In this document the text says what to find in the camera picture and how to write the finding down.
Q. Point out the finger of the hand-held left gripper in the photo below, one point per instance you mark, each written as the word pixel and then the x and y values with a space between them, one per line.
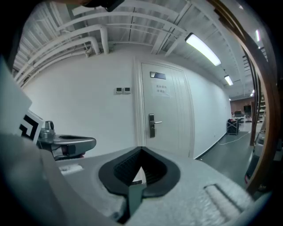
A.
pixel 86 135
pixel 87 143

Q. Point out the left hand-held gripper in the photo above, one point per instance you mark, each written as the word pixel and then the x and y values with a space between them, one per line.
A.
pixel 13 95

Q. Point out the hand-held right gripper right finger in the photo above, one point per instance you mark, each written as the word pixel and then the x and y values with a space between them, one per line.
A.
pixel 188 187

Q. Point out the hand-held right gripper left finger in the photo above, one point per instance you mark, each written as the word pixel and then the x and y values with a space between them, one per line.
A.
pixel 88 176

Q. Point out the white door with handle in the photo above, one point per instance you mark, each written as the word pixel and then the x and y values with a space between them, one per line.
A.
pixel 177 110

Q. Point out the blue-grey metal plate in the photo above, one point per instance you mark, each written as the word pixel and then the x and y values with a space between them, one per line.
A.
pixel 159 75

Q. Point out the white ceiling pipe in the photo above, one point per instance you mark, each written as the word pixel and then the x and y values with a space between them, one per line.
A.
pixel 66 47
pixel 104 37

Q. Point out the black cart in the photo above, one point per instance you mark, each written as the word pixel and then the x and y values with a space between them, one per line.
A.
pixel 233 126

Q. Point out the white desk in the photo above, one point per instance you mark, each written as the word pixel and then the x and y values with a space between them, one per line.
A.
pixel 241 119

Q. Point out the white paper notice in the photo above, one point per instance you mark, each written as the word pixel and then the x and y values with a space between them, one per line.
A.
pixel 162 90

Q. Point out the black monitor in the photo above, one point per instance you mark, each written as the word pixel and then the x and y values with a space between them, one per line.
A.
pixel 247 108

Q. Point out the long ceiling light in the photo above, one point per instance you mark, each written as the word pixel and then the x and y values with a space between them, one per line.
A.
pixel 257 35
pixel 228 80
pixel 203 49

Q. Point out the wooden table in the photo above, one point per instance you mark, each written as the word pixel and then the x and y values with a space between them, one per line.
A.
pixel 268 88

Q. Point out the grey fisheye camera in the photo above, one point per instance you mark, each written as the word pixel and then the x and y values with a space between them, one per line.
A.
pixel 49 126

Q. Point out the white wall thermostat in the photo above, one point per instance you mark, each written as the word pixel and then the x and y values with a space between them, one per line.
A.
pixel 127 90
pixel 118 90

